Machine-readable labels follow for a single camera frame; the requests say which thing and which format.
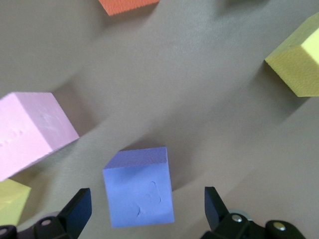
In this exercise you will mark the purple foam cube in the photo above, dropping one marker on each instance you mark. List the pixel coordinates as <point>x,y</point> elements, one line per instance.
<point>138,194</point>

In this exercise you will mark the yellow foam cube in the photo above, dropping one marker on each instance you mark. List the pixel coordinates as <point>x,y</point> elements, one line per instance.
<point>299,69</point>
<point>12,201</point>

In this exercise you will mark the brown table mat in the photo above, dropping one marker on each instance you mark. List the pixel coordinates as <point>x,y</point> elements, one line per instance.
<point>187,87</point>

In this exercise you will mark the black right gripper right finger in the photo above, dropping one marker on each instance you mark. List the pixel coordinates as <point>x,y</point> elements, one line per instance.
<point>224,224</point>

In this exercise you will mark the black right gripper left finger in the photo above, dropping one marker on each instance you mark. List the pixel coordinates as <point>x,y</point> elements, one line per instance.
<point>69,219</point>

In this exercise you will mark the orange foam cube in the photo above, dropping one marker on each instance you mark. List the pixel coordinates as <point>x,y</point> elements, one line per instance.
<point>124,6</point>

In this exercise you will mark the pink foam cube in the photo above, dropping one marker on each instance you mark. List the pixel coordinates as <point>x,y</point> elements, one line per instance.
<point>30,134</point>

